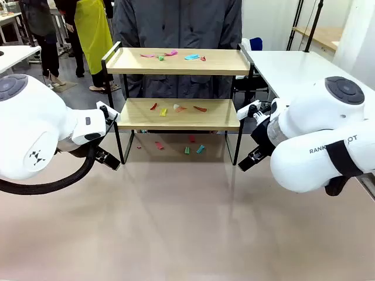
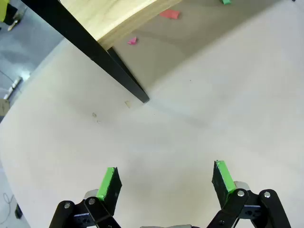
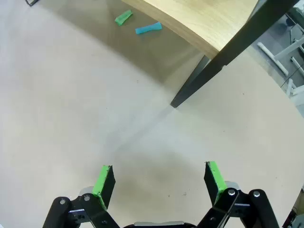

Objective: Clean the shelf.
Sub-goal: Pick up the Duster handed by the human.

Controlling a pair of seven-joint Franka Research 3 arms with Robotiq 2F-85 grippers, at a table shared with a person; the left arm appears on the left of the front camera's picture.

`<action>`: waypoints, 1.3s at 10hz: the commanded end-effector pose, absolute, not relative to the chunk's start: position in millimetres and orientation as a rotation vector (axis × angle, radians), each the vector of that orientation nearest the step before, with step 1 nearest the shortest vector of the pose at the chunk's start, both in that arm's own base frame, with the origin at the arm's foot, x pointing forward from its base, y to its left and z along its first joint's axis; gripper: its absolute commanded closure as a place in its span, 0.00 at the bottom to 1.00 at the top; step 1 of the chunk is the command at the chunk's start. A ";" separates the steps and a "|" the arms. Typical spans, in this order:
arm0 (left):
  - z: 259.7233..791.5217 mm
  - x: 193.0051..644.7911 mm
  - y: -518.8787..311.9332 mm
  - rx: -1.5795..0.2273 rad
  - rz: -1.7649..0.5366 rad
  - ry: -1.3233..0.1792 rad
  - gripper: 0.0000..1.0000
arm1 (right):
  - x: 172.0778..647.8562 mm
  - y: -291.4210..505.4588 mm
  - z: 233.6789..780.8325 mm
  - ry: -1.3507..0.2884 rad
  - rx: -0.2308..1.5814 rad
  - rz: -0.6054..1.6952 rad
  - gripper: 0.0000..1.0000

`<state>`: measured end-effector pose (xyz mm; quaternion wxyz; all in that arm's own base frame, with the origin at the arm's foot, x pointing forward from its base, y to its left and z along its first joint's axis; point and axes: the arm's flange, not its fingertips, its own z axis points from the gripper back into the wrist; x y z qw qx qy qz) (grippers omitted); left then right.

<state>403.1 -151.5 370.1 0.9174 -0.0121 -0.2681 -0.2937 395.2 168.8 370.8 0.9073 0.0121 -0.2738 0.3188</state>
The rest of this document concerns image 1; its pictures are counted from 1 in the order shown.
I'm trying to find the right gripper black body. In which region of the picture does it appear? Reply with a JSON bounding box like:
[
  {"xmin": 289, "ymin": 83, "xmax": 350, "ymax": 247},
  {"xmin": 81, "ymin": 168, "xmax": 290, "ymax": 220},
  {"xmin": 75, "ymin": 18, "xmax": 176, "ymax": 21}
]
[{"xmin": 252, "ymin": 118, "xmax": 276, "ymax": 156}]

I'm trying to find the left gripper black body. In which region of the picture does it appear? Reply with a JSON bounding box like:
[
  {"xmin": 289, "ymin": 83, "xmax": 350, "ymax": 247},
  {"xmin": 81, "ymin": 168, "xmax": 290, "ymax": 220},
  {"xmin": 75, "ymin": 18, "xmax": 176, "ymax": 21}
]
[{"xmin": 57, "ymin": 139, "xmax": 102, "ymax": 159}]

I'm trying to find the two-tier wood and metal shelf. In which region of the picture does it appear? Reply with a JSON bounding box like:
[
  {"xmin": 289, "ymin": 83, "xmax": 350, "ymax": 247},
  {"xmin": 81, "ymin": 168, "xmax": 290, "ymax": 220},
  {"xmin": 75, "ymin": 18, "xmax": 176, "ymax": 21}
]
[{"xmin": 101, "ymin": 40, "xmax": 255, "ymax": 166}]

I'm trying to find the large white table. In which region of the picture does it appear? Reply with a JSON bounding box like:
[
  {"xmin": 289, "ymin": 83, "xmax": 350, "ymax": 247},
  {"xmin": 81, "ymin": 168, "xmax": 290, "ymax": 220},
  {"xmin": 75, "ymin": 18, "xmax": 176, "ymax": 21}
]
[{"xmin": 245, "ymin": 50, "xmax": 375, "ymax": 102}]

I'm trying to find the blue chair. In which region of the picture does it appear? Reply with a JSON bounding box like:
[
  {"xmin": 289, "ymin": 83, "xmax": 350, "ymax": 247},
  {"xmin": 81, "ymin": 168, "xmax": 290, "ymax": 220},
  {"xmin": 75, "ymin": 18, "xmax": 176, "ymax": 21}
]
[{"xmin": 241, "ymin": 37, "xmax": 264, "ymax": 53}]

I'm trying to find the person in black clothes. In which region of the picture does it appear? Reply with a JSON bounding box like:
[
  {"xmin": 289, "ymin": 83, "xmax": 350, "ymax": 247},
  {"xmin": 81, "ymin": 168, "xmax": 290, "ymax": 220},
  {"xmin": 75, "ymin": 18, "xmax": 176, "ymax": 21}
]
[{"xmin": 54, "ymin": 0, "xmax": 86, "ymax": 78}]

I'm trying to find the small white table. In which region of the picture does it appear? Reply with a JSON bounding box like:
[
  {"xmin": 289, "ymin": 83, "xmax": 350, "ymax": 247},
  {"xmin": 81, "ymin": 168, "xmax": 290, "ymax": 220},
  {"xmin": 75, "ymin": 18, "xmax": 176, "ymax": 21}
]
[{"xmin": 0, "ymin": 45, "xmax": 42, "ymax": 74}]

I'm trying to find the person in yellow apron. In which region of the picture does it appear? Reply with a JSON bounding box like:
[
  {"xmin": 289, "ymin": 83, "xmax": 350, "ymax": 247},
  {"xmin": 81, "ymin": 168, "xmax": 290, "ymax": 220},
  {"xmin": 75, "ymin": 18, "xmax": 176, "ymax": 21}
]
[{"xmin": 73, "ymin": 0, "xmax": 115, "ymax": 92}]

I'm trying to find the wooden desk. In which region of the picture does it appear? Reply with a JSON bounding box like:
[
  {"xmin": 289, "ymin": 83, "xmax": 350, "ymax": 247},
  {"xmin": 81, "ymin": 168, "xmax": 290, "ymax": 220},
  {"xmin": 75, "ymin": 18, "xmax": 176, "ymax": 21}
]
[{"xmin": 291, "ymin": 26, "xmax": 344, "ymax": 53}]

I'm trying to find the black tripod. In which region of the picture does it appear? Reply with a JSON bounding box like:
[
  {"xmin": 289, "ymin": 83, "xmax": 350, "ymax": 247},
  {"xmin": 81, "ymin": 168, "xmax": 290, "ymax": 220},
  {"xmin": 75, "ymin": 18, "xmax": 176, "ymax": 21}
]
[{"xmin": 285, "ymin": 0, "xmax": 306, "ymax": 52}]

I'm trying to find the black stand pole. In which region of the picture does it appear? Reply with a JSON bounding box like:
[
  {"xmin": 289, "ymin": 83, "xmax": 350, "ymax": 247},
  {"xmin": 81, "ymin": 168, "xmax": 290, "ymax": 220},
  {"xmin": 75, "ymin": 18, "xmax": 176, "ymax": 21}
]
[{"xmin": 304, "ymin": 0, "xmax": 325, "ymax": 53}]

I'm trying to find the person in grey top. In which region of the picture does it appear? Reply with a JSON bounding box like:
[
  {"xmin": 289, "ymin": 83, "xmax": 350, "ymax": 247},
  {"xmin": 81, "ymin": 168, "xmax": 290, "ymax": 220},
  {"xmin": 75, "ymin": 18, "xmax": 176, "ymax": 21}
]
[{"xmin": 26, "ymin": 0, "xmax": 67, "ymax": 88}]

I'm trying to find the person in grey jacket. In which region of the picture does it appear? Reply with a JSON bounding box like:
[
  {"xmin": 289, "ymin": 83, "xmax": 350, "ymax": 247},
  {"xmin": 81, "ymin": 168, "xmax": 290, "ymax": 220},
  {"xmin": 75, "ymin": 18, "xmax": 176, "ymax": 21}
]
[{"xmin": 112, "ymin": 0, "xmax": 244, "ymax": 100}]

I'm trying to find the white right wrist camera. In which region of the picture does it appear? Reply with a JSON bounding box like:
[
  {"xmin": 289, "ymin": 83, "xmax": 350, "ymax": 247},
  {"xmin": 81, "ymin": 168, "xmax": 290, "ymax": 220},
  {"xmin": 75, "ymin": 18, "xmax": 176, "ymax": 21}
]
[{"xmin": 236, "ymin": 99, "xmax": 270, "ymax": 124}]

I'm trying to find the black braided cable sleeve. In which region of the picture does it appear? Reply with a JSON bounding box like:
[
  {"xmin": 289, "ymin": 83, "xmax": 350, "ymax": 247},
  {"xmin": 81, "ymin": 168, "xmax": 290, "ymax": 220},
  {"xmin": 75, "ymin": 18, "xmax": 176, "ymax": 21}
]
[{"xmin": 0, "ymin": 146, "xmax": 98, "ymax": 194}]

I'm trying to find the black velcro strap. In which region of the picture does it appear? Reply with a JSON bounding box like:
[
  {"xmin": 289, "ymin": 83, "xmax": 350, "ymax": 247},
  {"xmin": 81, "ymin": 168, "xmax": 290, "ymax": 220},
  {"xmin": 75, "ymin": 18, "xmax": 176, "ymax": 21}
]
[{"xmin": 325, "ymin": 140, "xmax": 364, "ymax": 178}]

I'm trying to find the black cable bundle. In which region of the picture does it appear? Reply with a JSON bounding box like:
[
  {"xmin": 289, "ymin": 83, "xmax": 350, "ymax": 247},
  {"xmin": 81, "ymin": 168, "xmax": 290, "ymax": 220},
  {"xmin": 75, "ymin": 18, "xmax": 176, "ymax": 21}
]
[{"xmin": 324, "ymin": 174, "xmax": 350, "ymax": 197}]

